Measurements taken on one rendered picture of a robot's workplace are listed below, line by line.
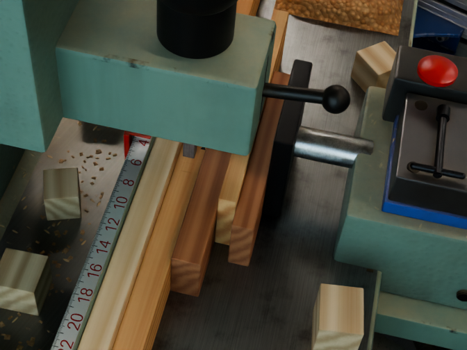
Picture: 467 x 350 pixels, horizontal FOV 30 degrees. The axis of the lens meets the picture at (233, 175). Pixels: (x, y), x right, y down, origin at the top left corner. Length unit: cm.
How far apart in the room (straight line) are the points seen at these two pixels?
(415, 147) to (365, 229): 7
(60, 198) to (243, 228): 22
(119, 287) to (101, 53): 16
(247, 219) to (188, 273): 6
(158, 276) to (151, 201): 6
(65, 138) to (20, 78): 33
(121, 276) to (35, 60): 16
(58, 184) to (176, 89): 26
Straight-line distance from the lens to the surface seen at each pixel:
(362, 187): 66
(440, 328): 71
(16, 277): 75
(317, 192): 73
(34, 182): 85
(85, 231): 81
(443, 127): 65
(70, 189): 80
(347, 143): 68
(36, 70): 56
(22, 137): 61
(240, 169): 66
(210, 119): 59
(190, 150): 66
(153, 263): 63
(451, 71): 67
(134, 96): 59
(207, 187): 66
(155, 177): 66
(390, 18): 88
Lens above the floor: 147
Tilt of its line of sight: 51 degrees down
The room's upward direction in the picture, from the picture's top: 6 degrees clockwise
